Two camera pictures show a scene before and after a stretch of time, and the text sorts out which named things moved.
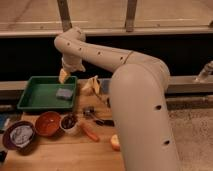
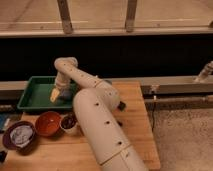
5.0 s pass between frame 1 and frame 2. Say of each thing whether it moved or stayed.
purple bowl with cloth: stayed
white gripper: moved
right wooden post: stayed
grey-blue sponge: stayed
